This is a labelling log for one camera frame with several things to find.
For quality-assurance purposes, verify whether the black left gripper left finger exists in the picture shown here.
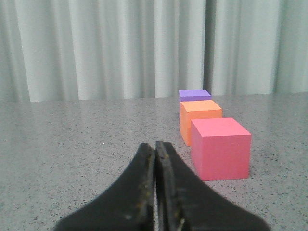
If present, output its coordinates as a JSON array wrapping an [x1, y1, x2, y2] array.
[[55, 143, 155, 231]]

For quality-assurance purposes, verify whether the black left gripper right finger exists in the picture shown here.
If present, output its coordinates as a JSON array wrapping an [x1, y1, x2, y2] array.
[[155, 141, 270, 231]]

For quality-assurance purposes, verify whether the orange foam cube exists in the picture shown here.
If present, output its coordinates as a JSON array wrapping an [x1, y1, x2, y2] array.
[[180, 100, 223, 146]]

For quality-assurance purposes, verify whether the red foam cube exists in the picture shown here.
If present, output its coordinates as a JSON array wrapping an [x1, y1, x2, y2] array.
[[191, 117, 252, 181]]

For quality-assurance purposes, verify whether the purple foam cube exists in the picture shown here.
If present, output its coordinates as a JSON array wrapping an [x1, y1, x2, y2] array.
[[179, 90, 212, 102]]

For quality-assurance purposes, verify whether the pale green curtain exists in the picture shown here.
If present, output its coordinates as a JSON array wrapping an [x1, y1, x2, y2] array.
[[0, 0, 308, 102]]

